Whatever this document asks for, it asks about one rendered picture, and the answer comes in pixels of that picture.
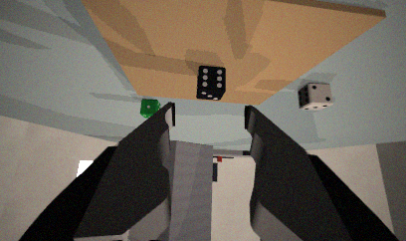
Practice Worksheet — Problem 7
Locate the white die with black pips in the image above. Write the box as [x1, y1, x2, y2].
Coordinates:
[298, 83, 333, 111]

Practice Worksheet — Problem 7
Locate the orange flat mat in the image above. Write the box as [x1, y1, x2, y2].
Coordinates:
[81, 0, 386, 105]

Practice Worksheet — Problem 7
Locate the green die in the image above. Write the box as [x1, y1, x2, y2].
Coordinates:
[140, 99, 161, 119]

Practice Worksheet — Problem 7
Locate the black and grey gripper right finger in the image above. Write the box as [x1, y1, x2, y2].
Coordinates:
[245, 105, 399, 241]

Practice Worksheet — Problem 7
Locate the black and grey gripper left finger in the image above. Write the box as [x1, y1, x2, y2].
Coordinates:
[19, 102, 175, 241]

